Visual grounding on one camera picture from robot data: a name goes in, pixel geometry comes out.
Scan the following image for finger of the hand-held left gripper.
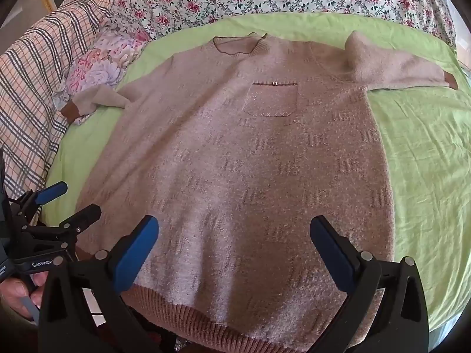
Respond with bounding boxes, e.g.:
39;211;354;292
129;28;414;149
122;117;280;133
24;203;102;246
16;181;69;225

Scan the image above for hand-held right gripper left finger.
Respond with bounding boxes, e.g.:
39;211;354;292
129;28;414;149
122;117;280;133
39;215;177;353

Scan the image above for plaid checked blanket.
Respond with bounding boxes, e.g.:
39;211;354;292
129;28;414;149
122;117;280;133
0;0;115;203

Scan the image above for beige knitted sweater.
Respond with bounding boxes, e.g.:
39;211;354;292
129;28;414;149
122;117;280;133
61;30;459;353

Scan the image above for purple pink floral pillow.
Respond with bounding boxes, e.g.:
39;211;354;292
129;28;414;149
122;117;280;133
53;29;150;124

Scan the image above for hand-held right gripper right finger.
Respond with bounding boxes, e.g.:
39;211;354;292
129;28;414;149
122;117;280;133
309;215;429;353

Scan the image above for light green bed sheet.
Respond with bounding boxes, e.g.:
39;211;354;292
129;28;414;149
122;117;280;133
44;15;471;335

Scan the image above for person's left hand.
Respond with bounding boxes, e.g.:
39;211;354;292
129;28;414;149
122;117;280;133
0;268;48;320

